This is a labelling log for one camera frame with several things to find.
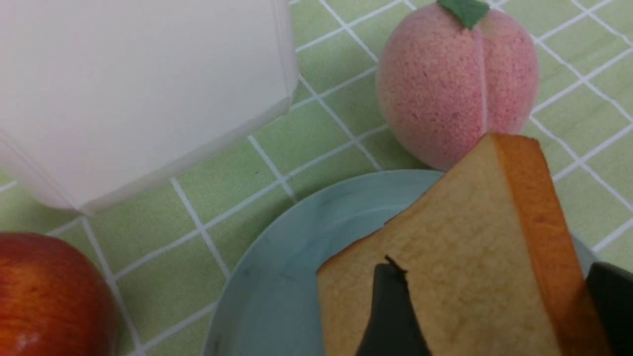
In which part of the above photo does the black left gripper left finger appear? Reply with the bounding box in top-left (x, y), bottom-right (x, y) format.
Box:
top-left (356, 255), bottom-right (431, 356)

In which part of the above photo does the light blue plate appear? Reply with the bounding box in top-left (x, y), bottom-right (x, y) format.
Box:
top-left (206, 170), bottom-right (595, 356)

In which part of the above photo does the green checkered tablecloth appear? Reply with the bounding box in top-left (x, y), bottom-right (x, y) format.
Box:
top-left (0, 0), bottom-right (633, 356)

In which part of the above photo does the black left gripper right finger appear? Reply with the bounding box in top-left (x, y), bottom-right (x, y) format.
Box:
top-left (586, 262), bottom-right (633, 356)

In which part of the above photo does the red apple toy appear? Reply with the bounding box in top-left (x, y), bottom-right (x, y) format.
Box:
top-left (0, 232), bottom-right (118, 356)

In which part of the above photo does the toast slice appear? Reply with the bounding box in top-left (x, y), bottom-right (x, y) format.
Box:
top-left (316, 133), bottom-right (614, 356)

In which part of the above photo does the white two-slot toaster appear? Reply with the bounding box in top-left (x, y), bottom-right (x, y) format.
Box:
top-left (0, 0), bottom-right (298, 215)

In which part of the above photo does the pink peach toy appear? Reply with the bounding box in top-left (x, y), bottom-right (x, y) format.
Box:
top-left (376, 0), bottom-right (540, 171)

